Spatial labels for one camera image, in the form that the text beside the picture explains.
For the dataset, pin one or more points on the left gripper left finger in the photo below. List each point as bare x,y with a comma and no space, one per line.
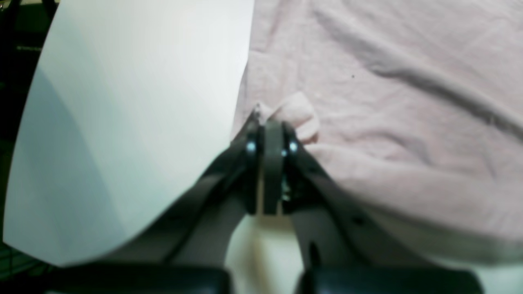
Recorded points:
184,250

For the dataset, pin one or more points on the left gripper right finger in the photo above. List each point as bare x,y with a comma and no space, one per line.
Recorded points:
342,249

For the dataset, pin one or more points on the mauve t-shirt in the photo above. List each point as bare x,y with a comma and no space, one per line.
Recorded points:
414,107

